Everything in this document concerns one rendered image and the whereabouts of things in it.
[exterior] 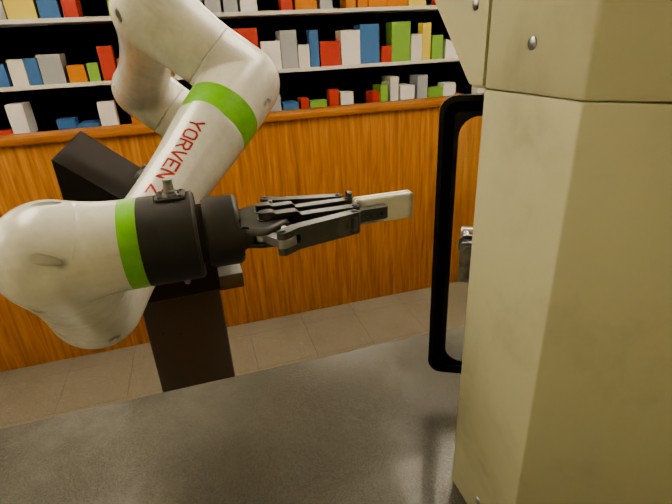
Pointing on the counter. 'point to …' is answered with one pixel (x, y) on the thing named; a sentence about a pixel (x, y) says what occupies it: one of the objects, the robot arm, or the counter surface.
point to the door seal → (446, 225)
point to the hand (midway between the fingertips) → (383, 207)
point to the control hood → (469, 35)
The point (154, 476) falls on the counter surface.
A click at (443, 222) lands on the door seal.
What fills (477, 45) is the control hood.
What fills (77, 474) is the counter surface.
